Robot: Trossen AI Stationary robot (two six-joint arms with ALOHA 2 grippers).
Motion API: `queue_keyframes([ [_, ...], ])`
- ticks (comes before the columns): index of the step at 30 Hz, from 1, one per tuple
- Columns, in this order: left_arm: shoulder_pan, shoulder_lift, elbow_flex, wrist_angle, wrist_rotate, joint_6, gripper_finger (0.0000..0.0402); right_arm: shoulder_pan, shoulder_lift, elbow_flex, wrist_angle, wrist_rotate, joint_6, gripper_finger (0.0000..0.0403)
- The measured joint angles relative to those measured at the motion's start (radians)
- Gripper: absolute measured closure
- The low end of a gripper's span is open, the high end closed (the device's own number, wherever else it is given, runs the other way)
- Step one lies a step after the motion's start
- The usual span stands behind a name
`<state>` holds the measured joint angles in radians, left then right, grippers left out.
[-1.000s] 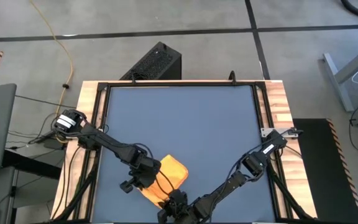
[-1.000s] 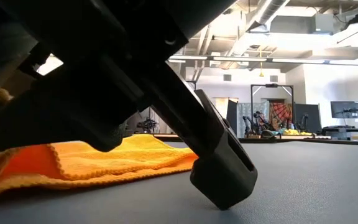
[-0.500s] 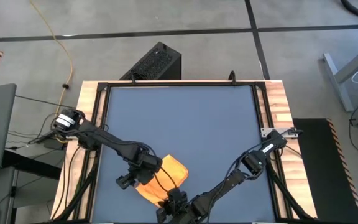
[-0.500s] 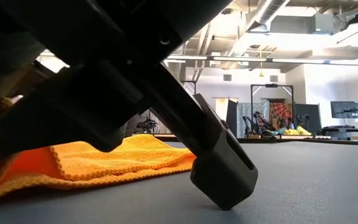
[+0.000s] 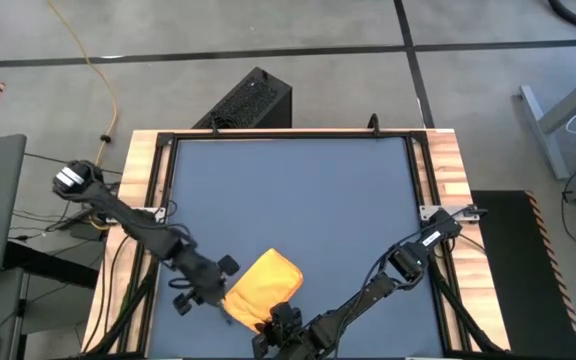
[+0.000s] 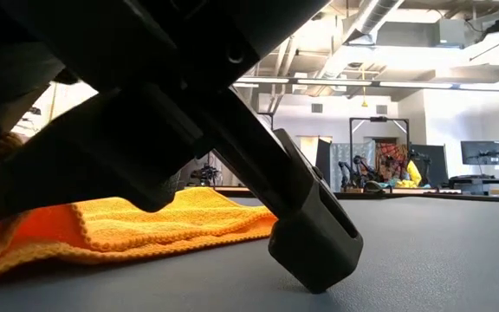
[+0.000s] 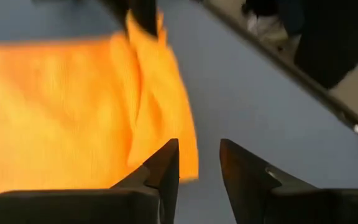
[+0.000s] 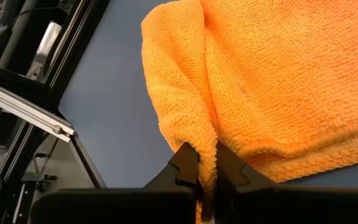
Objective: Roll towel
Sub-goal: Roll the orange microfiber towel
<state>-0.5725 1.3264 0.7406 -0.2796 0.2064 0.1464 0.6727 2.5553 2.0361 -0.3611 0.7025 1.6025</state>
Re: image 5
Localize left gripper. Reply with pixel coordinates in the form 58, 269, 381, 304
173, 249, 242, 325

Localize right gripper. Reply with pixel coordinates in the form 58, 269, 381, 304
252, 301, 329, 360

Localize yellow towel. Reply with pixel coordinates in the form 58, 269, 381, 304
222, 247, 305, 335

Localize silver mounting plate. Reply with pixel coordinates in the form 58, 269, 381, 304
419, 203, 483, 223
105, 206, 167, 225

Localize wooden table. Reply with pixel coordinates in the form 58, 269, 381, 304
81, 128, 512, 354

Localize blue-grey table mat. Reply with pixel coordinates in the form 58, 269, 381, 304
146, 136, 445, 359

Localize black perforated computer tower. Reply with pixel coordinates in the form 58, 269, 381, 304
192, 66, 294, 130

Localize large hazard-striped black floor mat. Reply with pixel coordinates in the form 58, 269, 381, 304
469, 189, 576, 360

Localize grey metal desk leg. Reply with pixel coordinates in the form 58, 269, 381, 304
519, 62, 576, 182

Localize yellow cable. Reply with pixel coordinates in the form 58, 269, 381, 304
46, 0, 120, 232

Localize black table frame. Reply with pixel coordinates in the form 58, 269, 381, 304
81, 130, 508, 360

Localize thin black cable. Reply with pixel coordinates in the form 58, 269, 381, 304
23, 151, 125, 176

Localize thick black hose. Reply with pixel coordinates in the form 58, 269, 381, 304
547, 0, 576, 32

